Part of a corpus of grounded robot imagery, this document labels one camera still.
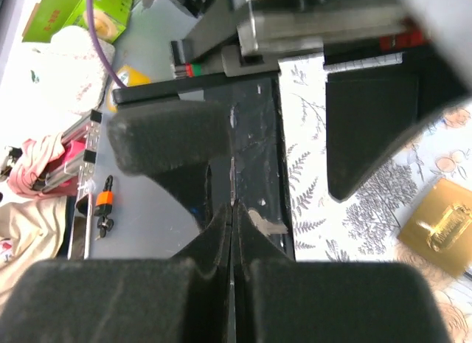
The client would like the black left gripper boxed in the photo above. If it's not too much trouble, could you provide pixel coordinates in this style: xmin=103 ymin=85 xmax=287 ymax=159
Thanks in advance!
xmin=170 ymin=0 xmax=427 ymax=77

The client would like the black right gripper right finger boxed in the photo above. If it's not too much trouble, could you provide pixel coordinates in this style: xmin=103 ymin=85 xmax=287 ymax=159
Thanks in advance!
xmin=234 ymin=204 xmax=449 ymax=342

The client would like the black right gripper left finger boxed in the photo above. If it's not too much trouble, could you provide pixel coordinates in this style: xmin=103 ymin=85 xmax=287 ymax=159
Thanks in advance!
xmin=1 ymin=205 xmax=232 ymax=342

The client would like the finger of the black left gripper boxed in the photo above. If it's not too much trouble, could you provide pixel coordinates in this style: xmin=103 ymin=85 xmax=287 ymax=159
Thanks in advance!
xmin=325 ymin=49 xmax=471 ymax=201
xmin=107 ymin=100 xmax=231 ymax=230

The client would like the large brass padlock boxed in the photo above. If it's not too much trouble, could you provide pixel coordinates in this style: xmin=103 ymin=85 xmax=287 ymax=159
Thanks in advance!
xmin=398 ymin=178 xmax=471 ymax=278

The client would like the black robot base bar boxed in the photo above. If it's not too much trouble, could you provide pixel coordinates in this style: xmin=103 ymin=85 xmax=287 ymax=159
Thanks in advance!
xmin=116 ymin=73 xmax=294 ymax=257

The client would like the orange black small tool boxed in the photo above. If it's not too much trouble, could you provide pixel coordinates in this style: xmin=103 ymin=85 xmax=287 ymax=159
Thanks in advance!
xmin=94 ymin=175 xmax=114 ymax=240

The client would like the floral table mat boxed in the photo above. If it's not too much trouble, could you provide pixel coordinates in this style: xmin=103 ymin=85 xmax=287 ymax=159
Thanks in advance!
xmin=280 ymin=52 xmax=471 ymax=342

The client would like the pink cloth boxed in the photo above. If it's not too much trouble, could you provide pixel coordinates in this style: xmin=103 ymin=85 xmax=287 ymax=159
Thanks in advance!
xmin=7 ymin=134 xmax=77 ymax=199

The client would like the green cardboard box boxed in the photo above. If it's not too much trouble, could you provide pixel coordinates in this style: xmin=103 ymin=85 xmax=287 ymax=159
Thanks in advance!
xmin=22 ymin=0 xmax=133 ymax=43

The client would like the aluminium frame rail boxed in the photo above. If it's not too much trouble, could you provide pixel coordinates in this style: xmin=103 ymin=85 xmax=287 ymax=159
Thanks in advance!
xmin=32 ymin=110 xmax=102 ymax=259

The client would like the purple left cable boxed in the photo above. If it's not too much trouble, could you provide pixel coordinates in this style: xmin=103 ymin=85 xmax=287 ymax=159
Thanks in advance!
xmin=85 ymin=0 xmax=128 ymax=89

